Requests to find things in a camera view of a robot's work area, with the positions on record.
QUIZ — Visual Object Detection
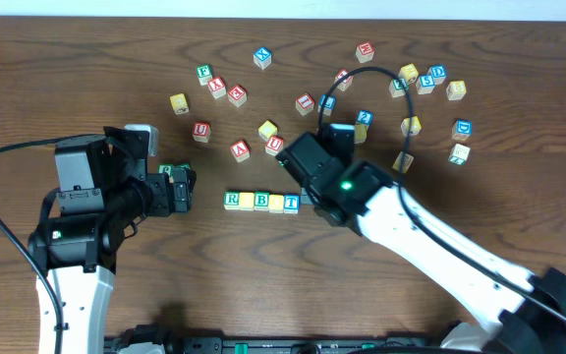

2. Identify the blue d block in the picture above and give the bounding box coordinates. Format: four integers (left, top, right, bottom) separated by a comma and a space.
451, 119, 473, 142
427, 65, 447, 86

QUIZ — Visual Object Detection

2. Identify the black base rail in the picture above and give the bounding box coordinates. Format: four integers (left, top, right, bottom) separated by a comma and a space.
103, 335, 461, 354

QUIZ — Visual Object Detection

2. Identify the yellow K letter block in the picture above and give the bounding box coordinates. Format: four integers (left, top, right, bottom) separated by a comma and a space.
401, 116, 422, 137

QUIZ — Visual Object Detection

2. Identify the red U block centre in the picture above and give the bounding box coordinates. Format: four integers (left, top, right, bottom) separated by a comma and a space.
265, 136, 284, 156

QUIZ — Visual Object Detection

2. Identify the red I block upper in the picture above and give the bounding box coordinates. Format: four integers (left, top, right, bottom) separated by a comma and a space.
334, 69, 353, 91

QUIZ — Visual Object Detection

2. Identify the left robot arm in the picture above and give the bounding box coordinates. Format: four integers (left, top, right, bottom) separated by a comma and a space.
28, 124, 197, 353

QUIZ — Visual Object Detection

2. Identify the green Z letter block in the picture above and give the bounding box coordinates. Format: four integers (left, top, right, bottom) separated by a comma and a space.
389, 78, 409, 98

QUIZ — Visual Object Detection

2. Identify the red A letter block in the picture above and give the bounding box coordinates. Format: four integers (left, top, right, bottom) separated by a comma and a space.
230, 140, 251, 163

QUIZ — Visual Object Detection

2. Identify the red M letter block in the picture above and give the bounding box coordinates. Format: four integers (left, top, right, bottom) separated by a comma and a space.
356, 41, 375, 63

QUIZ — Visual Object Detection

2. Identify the blue T letter block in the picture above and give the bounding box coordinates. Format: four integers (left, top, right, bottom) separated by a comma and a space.
283, 195, 300, 214

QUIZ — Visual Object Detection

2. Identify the green R letter block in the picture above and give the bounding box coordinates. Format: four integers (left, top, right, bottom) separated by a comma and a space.
223, 191, 240, 210

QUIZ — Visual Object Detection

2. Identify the green 7 number block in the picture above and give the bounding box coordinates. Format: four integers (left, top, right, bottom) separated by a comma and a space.
448, 144, 471, 165

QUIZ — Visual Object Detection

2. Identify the blue D block upper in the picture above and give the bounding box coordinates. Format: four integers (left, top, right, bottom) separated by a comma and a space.
427, 65, 447, 86

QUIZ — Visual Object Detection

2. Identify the red X letter block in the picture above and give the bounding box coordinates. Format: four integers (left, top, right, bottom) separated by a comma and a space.
207, 77, 227, 99

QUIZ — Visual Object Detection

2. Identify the green B letter block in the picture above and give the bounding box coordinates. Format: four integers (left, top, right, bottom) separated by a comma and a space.
254, 191, 270, 211

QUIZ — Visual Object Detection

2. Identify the blue 5 number block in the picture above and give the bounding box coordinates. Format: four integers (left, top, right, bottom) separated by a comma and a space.
416, 75, 435, 94

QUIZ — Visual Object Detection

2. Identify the red u block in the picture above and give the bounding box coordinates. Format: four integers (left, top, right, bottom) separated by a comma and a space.
192, 122, 211, 143
265, 136, 284, 156

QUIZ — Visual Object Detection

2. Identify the red I block centre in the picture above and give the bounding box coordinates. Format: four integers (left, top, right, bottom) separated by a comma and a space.
295, 93, 315, 116

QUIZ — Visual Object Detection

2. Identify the yellow 8 number block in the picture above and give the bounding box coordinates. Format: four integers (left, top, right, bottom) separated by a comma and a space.
446, 81, 467, 100

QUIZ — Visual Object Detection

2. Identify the blue 2 number block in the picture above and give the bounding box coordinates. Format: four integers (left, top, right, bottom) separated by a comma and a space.
355, 110, 374, 130

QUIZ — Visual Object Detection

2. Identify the yellow O letter block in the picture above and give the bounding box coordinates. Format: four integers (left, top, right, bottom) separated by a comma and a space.
239, 192, 255, 210

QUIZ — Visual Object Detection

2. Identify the red i block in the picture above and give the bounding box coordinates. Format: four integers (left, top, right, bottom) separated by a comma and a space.
334, 69, 353, 91
295, 93, 315, 116

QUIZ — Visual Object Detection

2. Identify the green F letter block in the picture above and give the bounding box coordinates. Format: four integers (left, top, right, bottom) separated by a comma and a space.
196, 64, 213, 86

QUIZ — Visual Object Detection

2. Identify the red E letter block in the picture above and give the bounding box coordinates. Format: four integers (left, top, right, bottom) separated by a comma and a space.
228, 85, 248, 107

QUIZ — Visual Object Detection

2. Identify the green J letter block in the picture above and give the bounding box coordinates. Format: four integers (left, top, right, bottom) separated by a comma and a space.
158, 164, 174, 176

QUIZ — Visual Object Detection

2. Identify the yellow S letter block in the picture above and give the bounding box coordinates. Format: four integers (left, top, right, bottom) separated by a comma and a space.
354, 124, 368, 145

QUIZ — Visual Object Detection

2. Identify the blue X letter block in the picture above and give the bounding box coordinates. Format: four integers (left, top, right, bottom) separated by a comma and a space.
253, 47, 272, 70

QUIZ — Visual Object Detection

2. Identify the green N letter block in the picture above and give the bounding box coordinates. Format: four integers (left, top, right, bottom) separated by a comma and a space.
174, 163, 191, 169

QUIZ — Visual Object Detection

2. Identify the blue L letter block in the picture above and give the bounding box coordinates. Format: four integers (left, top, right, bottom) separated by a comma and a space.
318, 94, 336, 116

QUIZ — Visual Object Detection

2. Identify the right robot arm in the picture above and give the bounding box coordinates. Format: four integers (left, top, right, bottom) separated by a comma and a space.
276, 133, 566, 353

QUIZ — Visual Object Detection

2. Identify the red U block left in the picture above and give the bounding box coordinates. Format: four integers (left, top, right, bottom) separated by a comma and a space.
192, 122, 211, 143

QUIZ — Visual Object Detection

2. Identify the blue D block right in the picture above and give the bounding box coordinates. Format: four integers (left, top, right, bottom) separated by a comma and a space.
451, 119, 473, 142

